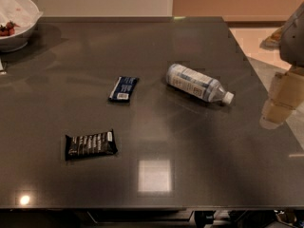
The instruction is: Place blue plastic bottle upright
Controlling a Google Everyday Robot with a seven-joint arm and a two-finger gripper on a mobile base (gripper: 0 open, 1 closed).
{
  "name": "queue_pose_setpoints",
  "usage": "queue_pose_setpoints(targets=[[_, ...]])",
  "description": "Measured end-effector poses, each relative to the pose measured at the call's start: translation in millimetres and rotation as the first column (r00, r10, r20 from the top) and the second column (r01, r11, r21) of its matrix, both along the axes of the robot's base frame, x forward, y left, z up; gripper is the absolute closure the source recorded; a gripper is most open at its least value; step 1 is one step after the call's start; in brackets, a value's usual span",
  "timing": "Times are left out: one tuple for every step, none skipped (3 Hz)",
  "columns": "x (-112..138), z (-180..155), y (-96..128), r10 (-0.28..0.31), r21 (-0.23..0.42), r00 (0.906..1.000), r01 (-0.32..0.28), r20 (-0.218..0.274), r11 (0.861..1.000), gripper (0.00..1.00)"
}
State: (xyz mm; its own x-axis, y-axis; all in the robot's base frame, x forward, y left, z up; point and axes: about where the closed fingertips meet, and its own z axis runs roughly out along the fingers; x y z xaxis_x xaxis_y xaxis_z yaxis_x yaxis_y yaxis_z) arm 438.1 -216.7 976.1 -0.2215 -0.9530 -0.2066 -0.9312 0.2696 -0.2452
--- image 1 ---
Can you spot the black snack bar wrapper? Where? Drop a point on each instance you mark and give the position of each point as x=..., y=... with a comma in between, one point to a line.
x=90, y=146

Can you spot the white bowl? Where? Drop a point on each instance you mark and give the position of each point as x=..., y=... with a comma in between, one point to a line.
x=18, y=40

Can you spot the red strawberries in bowl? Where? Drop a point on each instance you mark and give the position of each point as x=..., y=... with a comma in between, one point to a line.
x=8, y=29

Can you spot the white napkin in bowl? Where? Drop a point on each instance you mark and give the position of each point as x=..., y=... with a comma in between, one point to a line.
x=24, y=13

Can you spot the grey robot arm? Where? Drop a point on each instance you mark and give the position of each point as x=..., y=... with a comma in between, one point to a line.
x=291, y=46

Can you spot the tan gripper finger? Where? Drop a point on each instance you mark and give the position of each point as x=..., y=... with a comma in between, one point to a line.
x=286, y=94

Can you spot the clear plastic bottle blue label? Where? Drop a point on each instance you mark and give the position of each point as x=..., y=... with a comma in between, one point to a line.
x=197, y=84

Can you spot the blue snack bar wrapper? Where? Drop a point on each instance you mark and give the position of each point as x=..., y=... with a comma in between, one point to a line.
x=123, y=89

